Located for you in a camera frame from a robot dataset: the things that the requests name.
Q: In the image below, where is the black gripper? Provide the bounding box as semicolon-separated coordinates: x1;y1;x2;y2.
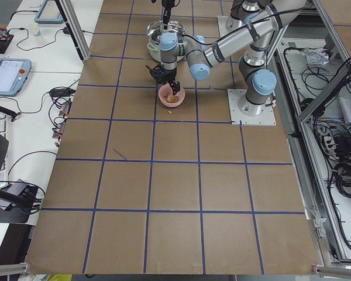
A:
159;68;180;94
161;0;174;29

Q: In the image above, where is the brown egg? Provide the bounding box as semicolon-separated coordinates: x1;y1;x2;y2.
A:
167;94;178;103

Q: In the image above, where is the glass pot lid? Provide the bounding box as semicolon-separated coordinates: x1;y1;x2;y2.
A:
147;20;187;45

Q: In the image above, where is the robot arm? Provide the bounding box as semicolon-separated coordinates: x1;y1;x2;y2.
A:
161;0;260;31
150;1;306;116

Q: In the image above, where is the pale green steel pot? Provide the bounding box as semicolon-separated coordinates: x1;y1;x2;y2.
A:
147;32;180;62

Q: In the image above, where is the pink bowl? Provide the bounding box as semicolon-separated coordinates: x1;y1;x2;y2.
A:
158;84;185;108

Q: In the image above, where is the far blue teach pendant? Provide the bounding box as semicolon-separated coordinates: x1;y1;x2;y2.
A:
35;0;64;24

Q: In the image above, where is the blue teach pendant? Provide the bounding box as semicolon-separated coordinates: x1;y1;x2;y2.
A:
0;58;32;97
35;0;64;24

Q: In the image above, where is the black power adapter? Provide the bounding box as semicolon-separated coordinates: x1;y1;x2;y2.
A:
50;88;75;98

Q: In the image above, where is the crumpled plastic bag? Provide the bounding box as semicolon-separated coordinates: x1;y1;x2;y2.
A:
301;48;329;65

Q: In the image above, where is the black handheld tool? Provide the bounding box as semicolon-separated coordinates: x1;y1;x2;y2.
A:
0;106;20;120

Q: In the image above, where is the near blue teach pendant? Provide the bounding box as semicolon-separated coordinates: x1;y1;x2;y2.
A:
0;58;32;97

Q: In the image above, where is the grey usb hub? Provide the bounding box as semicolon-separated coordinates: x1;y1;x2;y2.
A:
0;181;38;211

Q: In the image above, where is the black monitor stand base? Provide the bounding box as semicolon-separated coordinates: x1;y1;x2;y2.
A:
0;207;30;224

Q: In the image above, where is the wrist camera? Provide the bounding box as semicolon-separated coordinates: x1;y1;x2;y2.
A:
145;64;164;83

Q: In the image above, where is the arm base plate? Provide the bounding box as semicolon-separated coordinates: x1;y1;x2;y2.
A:
228;89;277;126
217;16;243;37

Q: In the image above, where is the aluminium frame post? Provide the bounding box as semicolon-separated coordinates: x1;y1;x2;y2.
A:
55;0;91;62

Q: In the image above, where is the black cable bundle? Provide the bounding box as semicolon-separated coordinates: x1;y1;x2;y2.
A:
324;122;351;200

